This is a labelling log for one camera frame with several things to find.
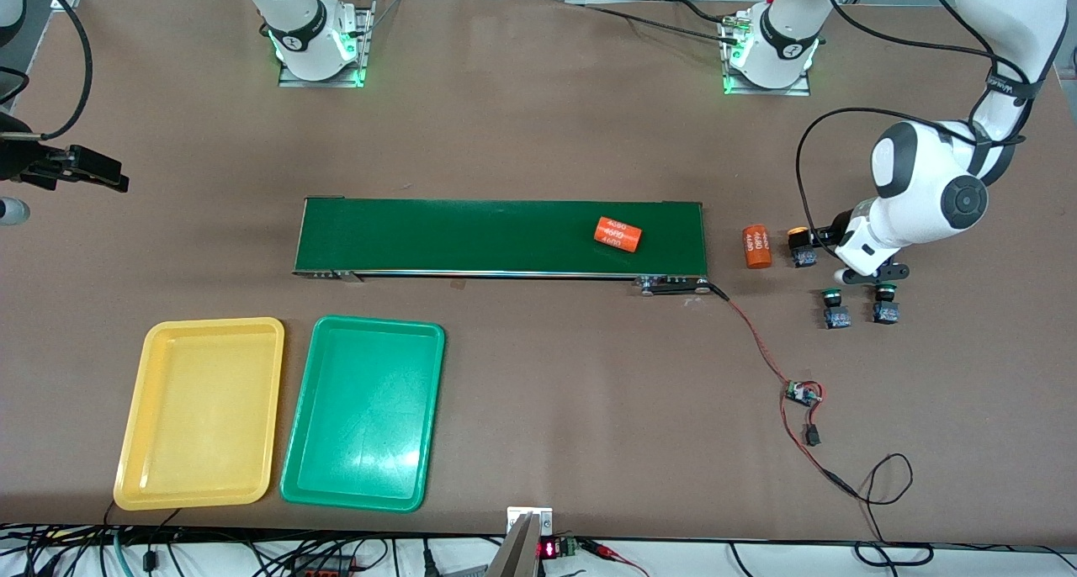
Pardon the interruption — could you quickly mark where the yellow push button switch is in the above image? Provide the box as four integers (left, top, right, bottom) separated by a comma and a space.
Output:
788, 227, 819, 269

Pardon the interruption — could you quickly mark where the orange 4680 battery cylinder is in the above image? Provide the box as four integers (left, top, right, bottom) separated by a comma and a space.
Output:
593, 215, 644, 253
742, 225, 773, 270

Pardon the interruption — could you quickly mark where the yellow plastic tray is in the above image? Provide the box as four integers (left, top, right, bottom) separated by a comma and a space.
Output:
113, 316, 286, 511

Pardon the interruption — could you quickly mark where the green belt conveyor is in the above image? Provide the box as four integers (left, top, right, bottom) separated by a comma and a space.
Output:
292, 196, 712, 298

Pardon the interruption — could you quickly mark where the green plastic tray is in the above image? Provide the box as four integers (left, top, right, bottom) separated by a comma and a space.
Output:
279, 315, 447, 513

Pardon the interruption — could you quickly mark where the red clip lead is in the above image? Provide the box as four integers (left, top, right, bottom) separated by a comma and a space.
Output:
581, 540, 649, 577

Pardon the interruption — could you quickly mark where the orange and black power strip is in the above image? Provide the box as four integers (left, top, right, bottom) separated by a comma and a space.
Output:
290, 554, 358, 577

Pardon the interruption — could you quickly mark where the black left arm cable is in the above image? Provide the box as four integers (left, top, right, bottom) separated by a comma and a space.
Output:
795, 0, 1048, 246

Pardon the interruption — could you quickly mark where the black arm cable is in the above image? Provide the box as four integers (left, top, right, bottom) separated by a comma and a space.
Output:
0, 0, 93, 140
795, 0, 1048, 246

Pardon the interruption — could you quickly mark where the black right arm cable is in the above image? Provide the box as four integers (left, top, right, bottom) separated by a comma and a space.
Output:
0, 0, 93, 140

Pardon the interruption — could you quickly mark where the red and black wire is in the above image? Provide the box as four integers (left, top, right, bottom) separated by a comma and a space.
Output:
709, 284, 861, 500

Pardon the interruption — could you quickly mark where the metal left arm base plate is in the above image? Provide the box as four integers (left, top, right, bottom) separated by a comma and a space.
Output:
721, 12, 813, 97

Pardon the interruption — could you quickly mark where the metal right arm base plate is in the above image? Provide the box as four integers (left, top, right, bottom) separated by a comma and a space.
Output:
278, 0, 375, 88

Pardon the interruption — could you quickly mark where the thin black looped cable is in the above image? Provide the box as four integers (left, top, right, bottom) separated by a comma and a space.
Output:
854, 453, 935, 566

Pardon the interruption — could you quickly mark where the black cable on table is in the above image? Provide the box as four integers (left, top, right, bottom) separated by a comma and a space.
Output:
581, 0, 745, 48

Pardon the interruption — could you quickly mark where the small metal bracket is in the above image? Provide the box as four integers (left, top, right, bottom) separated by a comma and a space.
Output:
507, 506, 554, 536

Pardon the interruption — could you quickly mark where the grey camera mount bar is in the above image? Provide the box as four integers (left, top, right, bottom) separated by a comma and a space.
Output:
485, 512, 540, 577

